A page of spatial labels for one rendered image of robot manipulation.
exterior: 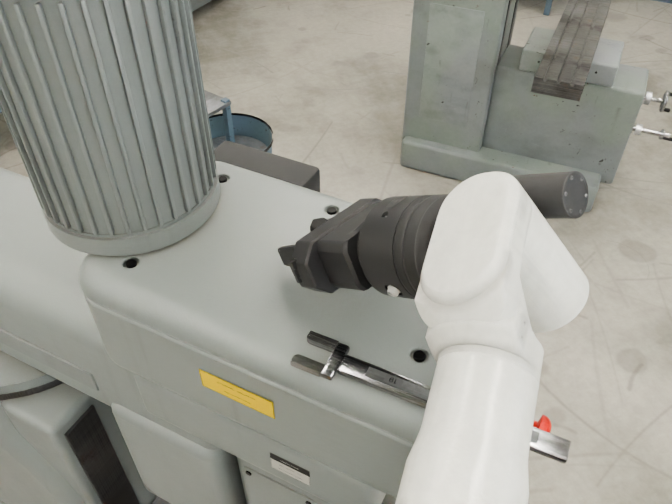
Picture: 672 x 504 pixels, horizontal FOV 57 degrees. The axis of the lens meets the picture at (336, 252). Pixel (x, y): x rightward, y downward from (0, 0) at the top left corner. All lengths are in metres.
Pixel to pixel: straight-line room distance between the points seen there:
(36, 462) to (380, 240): 0.83
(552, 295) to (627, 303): 3.05
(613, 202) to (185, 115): 3.65
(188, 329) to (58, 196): 0.19
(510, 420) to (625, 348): 2.92
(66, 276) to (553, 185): 0.65
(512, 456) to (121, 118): 0.44
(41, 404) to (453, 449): 0.82
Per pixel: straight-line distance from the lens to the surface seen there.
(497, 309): 0.39
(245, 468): 0.89
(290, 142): 4.34
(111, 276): 0.69
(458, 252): 0.41
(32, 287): 0.92
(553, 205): 0.47
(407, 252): 0.48
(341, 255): 0.54
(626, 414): 3.06
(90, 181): 0.66
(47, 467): 1.20
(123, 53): 0.59
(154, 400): 0.83
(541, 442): 0.55
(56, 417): 1.06
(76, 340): 0.88
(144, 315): 0.66
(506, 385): 0.39
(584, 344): 3.24
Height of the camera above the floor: 2.35
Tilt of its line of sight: 43 degrees down
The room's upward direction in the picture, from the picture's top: straight up
